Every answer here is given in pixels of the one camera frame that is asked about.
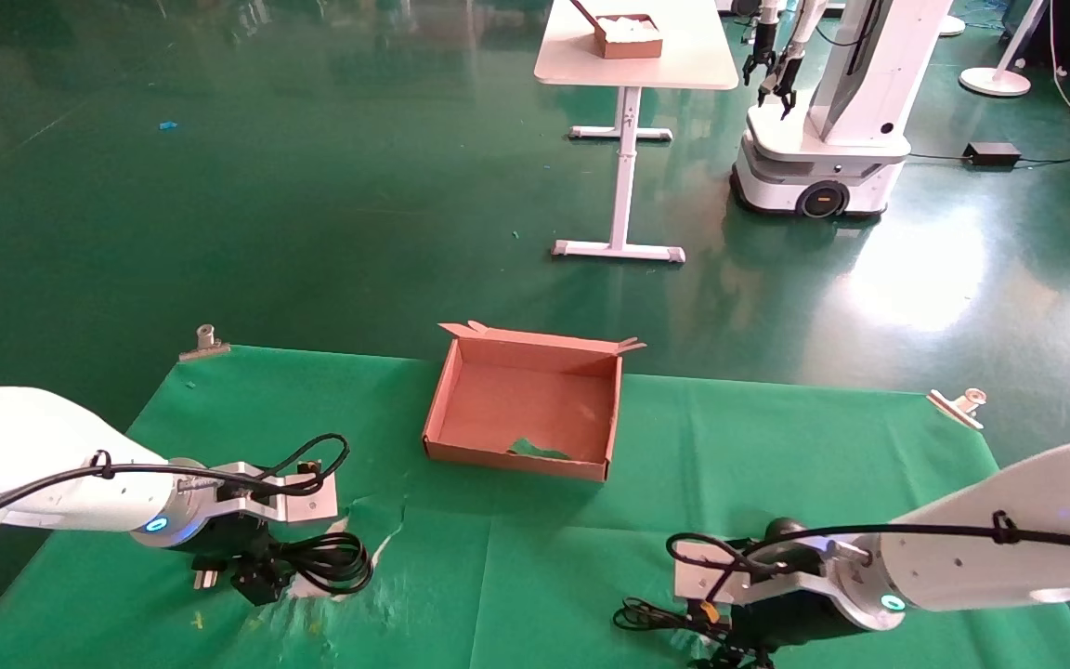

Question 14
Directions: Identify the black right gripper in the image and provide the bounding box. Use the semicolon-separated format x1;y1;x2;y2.
691;595;861;669

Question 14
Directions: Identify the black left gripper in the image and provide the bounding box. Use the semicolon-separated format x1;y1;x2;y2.
168;516;291;607

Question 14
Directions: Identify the black power adapter with cable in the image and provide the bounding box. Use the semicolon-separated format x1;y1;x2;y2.
192;532;375;598

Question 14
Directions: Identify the black computer mouse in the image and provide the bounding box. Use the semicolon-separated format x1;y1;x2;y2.
763;517;826;563

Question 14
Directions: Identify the open brown cardboard box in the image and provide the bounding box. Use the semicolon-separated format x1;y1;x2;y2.
422;321;646;483

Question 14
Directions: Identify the small brown cardboard box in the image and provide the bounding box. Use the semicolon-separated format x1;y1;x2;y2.
569;0;665;61

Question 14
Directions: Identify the green table cloth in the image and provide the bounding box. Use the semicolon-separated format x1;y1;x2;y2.
0;346;1070;669

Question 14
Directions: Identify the silver table clamp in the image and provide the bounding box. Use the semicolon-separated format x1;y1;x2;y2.
926;388;988;432
178;324;231;362

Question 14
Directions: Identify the white wheeled background robot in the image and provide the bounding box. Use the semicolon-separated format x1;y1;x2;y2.
729;0;956;222

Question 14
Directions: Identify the white height-adjustable table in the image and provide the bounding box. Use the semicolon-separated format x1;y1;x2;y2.
533;0;741;265

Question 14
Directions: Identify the white floor stand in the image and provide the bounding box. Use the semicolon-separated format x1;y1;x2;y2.
959;0;1052;98

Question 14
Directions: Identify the white packing material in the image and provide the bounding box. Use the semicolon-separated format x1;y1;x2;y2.
597;14;662;44

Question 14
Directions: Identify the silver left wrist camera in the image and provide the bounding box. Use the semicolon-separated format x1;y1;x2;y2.
177;460;340;527

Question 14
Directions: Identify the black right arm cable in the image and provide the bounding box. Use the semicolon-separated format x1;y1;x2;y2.
667;511;1070;597

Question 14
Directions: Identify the black power brick with cable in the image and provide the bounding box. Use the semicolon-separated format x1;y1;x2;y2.
907;141;1070;171

